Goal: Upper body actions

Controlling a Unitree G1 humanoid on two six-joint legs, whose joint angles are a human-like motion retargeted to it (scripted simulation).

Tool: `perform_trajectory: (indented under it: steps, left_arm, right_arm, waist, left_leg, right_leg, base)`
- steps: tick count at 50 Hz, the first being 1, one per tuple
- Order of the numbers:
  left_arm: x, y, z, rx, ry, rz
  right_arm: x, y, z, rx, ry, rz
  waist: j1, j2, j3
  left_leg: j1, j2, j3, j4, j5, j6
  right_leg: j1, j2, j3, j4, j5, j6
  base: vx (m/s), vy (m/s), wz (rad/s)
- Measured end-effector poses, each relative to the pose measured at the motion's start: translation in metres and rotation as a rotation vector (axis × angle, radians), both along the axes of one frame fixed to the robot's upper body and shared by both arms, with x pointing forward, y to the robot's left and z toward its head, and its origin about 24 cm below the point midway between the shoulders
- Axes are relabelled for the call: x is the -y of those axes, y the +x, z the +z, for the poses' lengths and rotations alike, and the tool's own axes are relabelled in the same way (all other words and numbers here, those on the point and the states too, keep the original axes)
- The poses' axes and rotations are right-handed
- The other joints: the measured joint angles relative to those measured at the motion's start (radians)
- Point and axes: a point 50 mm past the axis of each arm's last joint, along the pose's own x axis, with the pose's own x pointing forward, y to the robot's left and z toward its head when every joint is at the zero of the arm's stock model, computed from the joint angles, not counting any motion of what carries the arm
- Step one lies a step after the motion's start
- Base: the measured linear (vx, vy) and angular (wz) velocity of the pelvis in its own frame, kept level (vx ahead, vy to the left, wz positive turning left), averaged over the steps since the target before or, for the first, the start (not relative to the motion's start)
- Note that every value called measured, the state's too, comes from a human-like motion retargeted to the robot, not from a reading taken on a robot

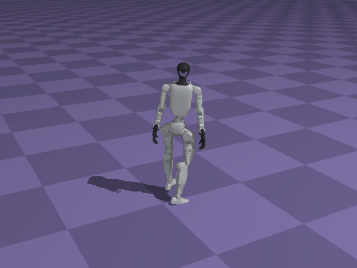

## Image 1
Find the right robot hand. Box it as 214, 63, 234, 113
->
199, 129, 205, 150

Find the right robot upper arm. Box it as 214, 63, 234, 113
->
192, 85, 202, 114

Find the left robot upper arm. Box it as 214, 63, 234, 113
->
159, 83, 172, 111

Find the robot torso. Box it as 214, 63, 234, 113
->
169, 81, 193, 136

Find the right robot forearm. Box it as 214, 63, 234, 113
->
197, 107, 205, 133

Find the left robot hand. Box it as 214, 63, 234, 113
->
152, 125, 158, 144

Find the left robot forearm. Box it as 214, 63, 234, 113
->
153, 103, 163, 128

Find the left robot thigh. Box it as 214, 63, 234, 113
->
160, 122, 173, 162

